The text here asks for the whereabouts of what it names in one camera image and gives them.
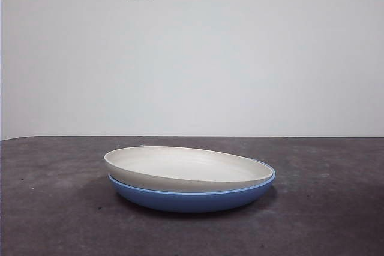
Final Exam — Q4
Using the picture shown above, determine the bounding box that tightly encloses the blue round plate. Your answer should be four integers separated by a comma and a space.
107, 157, 275, 213

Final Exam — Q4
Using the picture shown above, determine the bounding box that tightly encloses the white round plate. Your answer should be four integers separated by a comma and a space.
104, 146, 276, 193

